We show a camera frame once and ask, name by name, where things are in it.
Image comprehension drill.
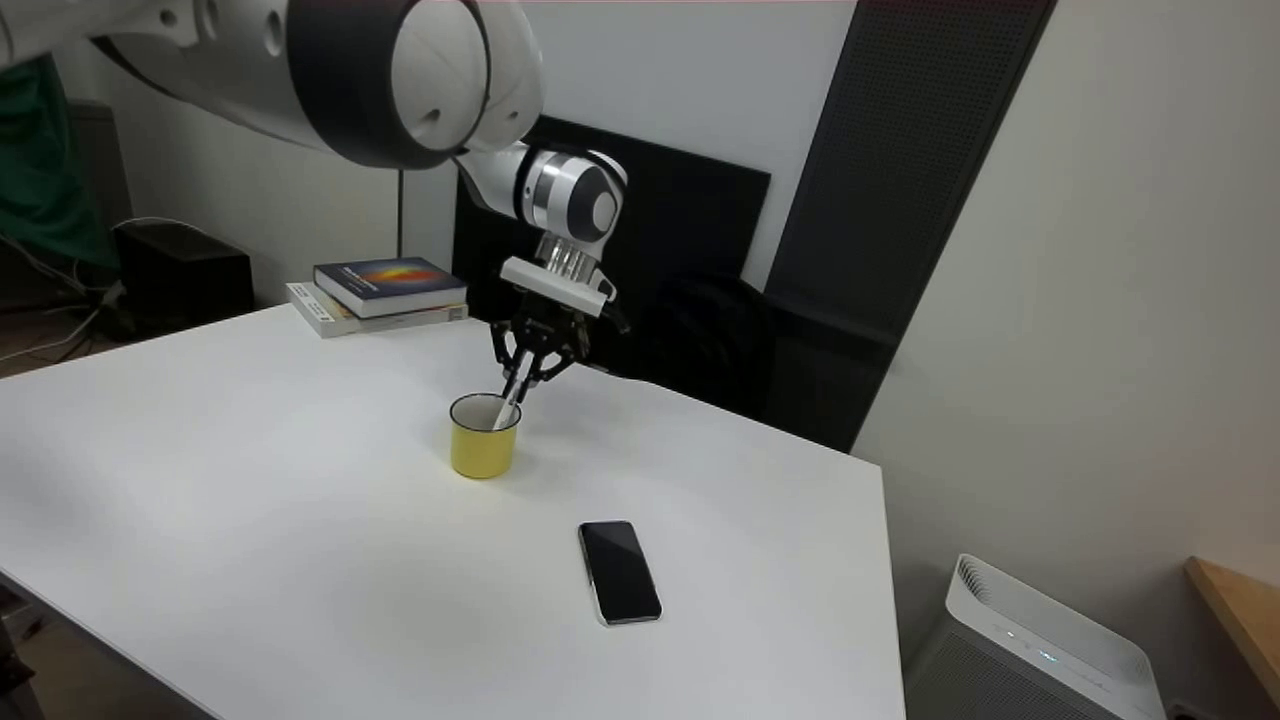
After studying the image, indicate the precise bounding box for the green cloth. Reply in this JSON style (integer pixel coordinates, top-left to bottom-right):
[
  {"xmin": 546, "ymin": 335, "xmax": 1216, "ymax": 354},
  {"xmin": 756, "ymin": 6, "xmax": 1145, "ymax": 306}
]
[{"xmin": 0, "ymin": 54, "xmax": 121, "ymax": 277}]

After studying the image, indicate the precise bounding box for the dark book with orange cover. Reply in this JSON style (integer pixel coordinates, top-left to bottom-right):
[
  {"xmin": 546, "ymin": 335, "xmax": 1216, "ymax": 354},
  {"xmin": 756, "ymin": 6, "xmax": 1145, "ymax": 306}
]
[{"xmin": 310, "ymin": 253, "xmax": 474, "ymax": 324}]

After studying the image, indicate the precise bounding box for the black speaker box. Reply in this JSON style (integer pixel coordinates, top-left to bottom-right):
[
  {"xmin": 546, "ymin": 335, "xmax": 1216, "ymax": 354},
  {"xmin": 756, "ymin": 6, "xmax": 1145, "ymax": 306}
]
[{"xmin": 109, "ymin": 222, "xmax": 261, "ymax": 340}]

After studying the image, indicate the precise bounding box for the dark wall panel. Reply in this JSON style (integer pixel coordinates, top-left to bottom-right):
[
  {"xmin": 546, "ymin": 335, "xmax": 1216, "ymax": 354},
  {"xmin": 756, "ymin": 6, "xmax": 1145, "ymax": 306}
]
[{"xmin": 766, "ymin": 0, "xmax": 1062, "ymax": 455}]

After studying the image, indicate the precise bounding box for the grey plastic bin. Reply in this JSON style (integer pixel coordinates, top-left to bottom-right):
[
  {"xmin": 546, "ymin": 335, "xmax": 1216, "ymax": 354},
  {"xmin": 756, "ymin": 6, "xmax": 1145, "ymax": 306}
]
[{"xmin": 905, "ymin": 550, "xmax": 1173, "ymax": 720}]

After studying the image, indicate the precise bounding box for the wooden side table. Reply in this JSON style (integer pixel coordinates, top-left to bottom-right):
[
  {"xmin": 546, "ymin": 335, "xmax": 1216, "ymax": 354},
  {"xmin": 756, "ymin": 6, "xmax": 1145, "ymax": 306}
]
[{"xmin": 1182, "ymin": 552, "xmax": 1280, "ymax": 711}]

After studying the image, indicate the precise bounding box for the black monitor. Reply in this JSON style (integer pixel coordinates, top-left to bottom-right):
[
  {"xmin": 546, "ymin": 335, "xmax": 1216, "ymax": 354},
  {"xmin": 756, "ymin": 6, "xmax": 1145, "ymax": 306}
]
[{"xmin": 448, "ymin": 112, "xmax": 775, "ymax": 391}]

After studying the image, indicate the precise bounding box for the yellow cup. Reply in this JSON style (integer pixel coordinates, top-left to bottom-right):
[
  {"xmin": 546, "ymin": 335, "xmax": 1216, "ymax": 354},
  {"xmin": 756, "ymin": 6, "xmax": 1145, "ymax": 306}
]
[{"xmin": 443, "ymin": 390, "xmax": 527, "ymax": 485}]

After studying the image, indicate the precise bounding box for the black smartphone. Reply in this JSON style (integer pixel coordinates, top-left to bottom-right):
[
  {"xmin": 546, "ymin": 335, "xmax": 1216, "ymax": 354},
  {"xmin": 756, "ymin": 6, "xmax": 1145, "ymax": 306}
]
[{"xmin": 578, "ymin": 516, "xmax": 668, "ymax": 629}]

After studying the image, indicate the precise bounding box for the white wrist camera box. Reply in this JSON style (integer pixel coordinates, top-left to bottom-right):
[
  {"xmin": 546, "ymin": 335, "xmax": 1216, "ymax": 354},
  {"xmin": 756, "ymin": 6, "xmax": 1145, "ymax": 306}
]
[{"xmin": 496, "ymin": 253, "xmax": 631, "ymax": 335}]

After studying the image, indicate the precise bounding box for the black chair part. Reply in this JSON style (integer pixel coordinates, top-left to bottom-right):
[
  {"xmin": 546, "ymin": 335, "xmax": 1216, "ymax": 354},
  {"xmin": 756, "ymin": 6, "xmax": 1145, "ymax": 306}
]
[{"xmin": 0, "ymin": 573, "xmax": 48, "ymax": 720}]

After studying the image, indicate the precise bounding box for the white book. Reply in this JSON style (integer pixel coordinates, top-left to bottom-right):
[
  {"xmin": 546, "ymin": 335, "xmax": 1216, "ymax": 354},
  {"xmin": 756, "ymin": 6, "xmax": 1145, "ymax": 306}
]
[{"xmin": 286, "ymin": 277, "xmax": 474, "ymax": 345}]

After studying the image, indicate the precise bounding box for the black cabinet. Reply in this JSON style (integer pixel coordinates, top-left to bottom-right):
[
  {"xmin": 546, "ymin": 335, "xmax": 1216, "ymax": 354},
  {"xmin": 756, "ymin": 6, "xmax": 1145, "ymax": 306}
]
[{"xmin": 606, "ymin": 272, "xmax": 901, "ymax": 455}]

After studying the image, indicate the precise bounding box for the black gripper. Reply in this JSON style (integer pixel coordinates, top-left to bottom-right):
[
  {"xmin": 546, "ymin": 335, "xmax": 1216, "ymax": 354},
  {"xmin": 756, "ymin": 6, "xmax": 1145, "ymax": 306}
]
[{"xmin": 485, "ymin": 307, "xmax": 601, "ymax": 408}]

